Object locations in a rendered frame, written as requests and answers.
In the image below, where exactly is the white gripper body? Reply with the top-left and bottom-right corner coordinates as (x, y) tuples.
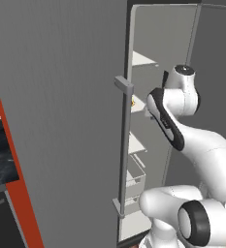
(144, 106), (156, 121)

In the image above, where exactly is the white freezer drawer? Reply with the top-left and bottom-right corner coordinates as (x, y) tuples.
(125, 154), (147, 197)

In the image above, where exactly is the grey fridge freezer cabinet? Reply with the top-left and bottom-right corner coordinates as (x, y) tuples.
(116, 0), (226, 248)

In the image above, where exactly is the grey freezer door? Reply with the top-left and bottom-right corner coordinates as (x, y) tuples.
(0, 0), (130, 248)

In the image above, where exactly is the grey fridge door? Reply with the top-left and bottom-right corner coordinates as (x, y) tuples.
(164, 3), (226, 202)

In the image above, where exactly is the dark base cabinet run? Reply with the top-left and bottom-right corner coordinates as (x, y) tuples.
(0, 189), (29, 248)

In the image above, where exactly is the grey freezer door handle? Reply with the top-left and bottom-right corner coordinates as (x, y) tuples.
(112, 75), (135, 220)

